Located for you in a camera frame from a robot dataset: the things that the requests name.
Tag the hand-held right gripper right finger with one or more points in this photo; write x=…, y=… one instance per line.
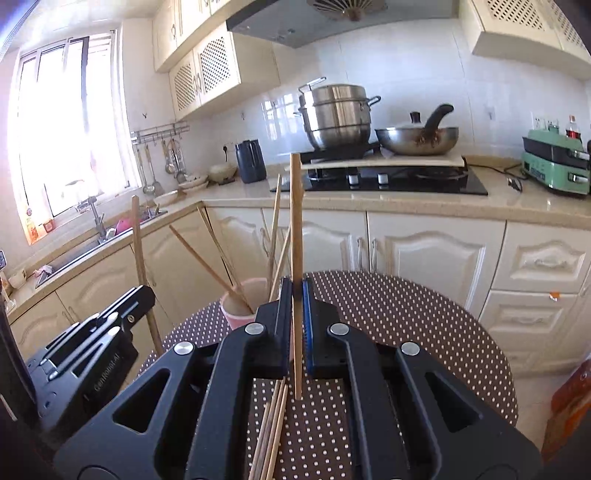
x=309, y=332

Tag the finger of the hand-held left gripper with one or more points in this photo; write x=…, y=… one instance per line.
x=106, y=309
x=134, y=318

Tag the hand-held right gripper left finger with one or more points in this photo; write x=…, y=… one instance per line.
x=285, y=332

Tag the pink cup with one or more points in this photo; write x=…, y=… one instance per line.
x=235, y=319

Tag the thin wooden chopstick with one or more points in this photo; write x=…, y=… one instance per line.
x=275, y=429
x=296, y=221
x=284, y=263
x=217, y=244
x=261, y=443
x=207, y=265
x=280, y=429
x=268, y=429
x=138, y=249

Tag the hanging steel utensils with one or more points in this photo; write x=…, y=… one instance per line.
x=173, y=159

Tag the steel sink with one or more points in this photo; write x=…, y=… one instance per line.
x=83, y=258

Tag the pink bowl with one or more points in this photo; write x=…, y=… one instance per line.
x=124, y=226

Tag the steel faucet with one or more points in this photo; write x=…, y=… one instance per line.
x=97, y=217

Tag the orange bottle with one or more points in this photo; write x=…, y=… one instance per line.
x=32, y=228

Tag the white bowl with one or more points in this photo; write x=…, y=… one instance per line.
x=167, y=197

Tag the hanging steel ladle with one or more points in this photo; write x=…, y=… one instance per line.
x=147, y=187

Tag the cream base cabinets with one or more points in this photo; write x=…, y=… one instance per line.
x=415, y=249

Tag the stack of white plates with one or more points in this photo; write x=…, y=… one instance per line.
x=194, y=182

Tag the black electric kettle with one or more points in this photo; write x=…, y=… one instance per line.
x=251, y=164

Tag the kitchen window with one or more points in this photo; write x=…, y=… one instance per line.
x=60, y=138

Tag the black glass gas stove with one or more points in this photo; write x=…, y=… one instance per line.
x=415, y=182

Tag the black countertop burner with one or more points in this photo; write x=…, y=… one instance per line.
x=341, y=150

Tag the light wooden board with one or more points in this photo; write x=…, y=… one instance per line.
x=415, y=161

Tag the steel steamer pot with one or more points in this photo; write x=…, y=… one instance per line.
x=334, y=120

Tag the glass lid black knob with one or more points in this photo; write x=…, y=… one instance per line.
x=415, y=121

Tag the beige stone countertop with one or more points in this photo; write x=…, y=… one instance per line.
x=531, y=203

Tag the green electric cooker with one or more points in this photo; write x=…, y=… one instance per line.
x=554, y=161

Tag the grey range hood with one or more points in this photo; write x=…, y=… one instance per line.
x=277, y=23

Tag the steel wall utensil rack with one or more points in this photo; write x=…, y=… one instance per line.
x=159, y=133

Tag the wall socket with plug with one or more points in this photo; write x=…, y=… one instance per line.
x=226, y=152

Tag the cream lattice door wall cabinet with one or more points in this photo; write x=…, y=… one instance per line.
x=254, y=60

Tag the plain cream wall cabinet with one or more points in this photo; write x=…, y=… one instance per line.
x=184, y=27

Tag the wide cream lattice wall cabinet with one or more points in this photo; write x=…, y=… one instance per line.
x=517, y=27

